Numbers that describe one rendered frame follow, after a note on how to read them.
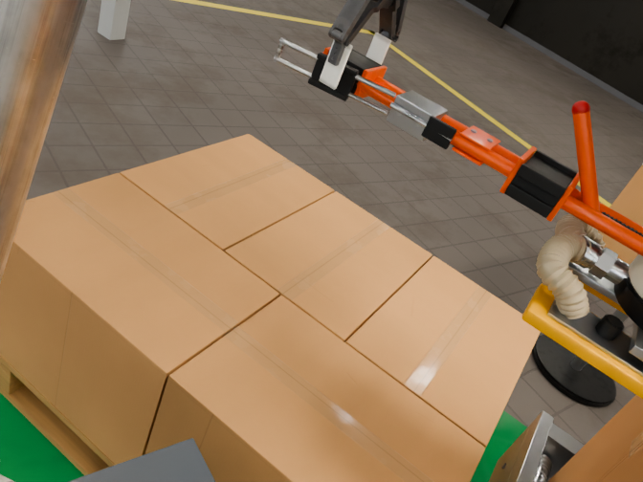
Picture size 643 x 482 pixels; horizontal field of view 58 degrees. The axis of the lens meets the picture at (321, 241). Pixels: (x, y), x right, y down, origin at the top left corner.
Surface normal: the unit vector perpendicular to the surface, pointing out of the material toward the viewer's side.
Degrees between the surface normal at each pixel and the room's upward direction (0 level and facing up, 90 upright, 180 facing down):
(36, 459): 0
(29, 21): 82
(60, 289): 90
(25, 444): 0
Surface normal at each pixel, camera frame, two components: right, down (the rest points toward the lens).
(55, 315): -0.51, 0.33
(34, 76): 0.85, 0.46
